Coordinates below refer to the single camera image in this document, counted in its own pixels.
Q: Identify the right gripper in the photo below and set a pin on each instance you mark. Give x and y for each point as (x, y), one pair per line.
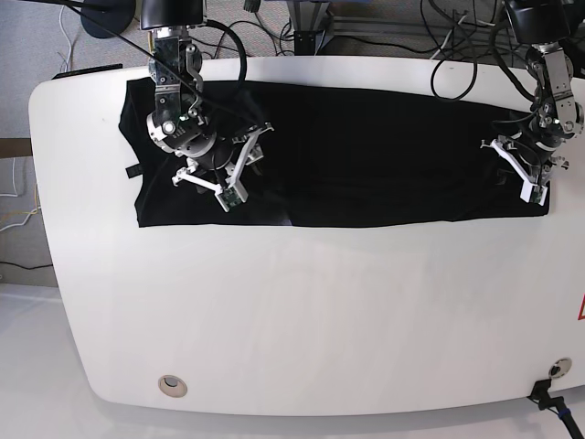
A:
(216, 164)

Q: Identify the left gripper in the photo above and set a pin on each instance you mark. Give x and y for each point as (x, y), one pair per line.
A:
(533, 165)

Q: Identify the black T-shirt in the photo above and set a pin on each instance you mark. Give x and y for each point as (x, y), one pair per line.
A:
(341, 158)

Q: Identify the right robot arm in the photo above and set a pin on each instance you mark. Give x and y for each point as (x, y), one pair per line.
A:
(182, 109)

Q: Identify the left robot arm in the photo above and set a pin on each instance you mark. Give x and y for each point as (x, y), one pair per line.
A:
(529, 144)

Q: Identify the red warning sticker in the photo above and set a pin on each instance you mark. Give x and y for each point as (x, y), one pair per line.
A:
(581, 315)

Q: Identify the right table grommet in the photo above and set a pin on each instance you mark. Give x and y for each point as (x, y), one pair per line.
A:
(560, 368)

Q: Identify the table grommet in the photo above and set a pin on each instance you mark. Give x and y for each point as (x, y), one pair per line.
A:
(172, 386)
(560, 368)

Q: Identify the left table grommet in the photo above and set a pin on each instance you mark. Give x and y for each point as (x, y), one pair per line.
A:
(172, 386)

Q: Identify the black table clamp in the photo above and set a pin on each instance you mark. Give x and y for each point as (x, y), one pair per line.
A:
(542, 399)

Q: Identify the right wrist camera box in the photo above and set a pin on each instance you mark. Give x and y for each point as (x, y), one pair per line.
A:
(232, 196)

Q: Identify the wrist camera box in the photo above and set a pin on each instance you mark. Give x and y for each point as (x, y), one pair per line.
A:
(232, 196)
(534, 193)

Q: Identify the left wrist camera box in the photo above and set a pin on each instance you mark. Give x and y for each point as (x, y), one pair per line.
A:
(534, 193)

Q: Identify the aluminium frame rail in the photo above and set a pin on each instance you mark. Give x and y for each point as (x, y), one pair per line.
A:
(311, 22)

